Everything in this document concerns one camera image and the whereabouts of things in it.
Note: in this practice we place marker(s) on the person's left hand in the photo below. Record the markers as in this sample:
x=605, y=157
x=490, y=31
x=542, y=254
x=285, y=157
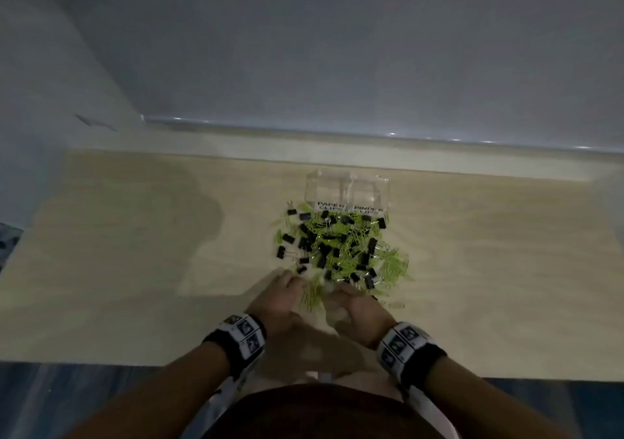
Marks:
x=278, y=304

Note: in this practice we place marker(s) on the person's right hand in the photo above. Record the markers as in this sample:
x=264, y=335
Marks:
x=363, y=317

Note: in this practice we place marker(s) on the pile of green paper clips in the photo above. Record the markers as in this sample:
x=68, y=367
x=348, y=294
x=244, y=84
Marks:
x=314, y=295

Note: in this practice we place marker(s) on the pile of black binder clips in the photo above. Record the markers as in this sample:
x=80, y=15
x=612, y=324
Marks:
x=322, y=260

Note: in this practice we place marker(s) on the transparent box for binder clips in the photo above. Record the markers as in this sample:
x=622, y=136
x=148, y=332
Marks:
x=370, y=192

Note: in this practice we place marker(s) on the clear two-compartment plastic box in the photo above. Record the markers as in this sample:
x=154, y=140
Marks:
x=324, y=187

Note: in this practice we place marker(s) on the person's right forearm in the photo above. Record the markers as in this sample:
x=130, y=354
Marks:
x=487, y=404

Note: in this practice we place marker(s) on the person's left forearm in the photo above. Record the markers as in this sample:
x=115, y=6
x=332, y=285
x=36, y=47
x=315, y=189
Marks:
x=161, y=395

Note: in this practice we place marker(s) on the black white marker wristband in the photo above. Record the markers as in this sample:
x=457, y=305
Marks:
x=239, y=338
x=409, y=351

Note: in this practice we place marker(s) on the dark brown shirt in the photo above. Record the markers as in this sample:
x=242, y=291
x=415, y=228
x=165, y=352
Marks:
x=317, y=414

